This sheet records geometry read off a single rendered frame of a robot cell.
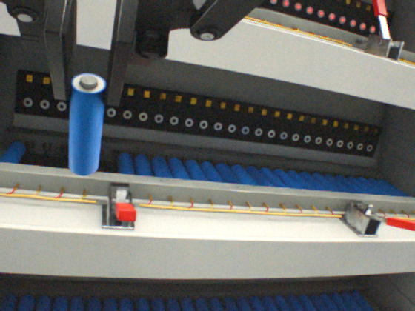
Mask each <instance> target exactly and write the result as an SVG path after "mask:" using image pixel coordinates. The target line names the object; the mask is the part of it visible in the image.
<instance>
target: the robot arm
mask: <svg viewBox="0 0 415 311"><path fill-rule="evenodd" d="M263 1H264V0H116V10H115V13H114V21H113V35H112V40H111V43H110V57H109V65H108V73H107V81H106V88H105V97H104V104H107V105H112V106H119V100H120V97H121V94H122V88H123V84H124V80H125V74H126V72H127V66H128V65H129V64H132V65H137V66H143V67H147V66H150V65H151V64H153V63H154V61H158V60H162V59H164V58H166V57H167V55H168V45H169V35H170V31H172V30H178V29H190V34H191V35H192V37H194V38H195V39H198V40H201V41H215V40H217V39H220V38H221V37H223V36H224V35H226V34H227V32H228V31H229V30H230V29H232V28H233V27H235V26H236V25H237V24H238V23H239V22H240V21H241V20H242V19H243V18H244V17H245V16H246V15H248V14H249V13H251V12H252V11H253V9H254V8H255V7H258V6H259V5H260V4H261V3H262V2H263ZM0 2H1V3H2V4H6V7H7V12H8V14H9V15H11V17H13V18H15V19H16V22H17V25H18V28H19V32H20V34H21V36H20V37H21V40H22V44H23V45H24V46H25V47H26V49H28V50H29V51H30V52H34V53H35V52H38V53H44V54H47V57H48V64H49V67H50V77H51V81H52V83H53V86H52V87H53V93H54V97H55V99H58V100H63V101H66V100H70V85H71V81H72V78H73V67H74V61H75V58H76V37H77V25H76V20H77V4H78V0H0Z"/></svg>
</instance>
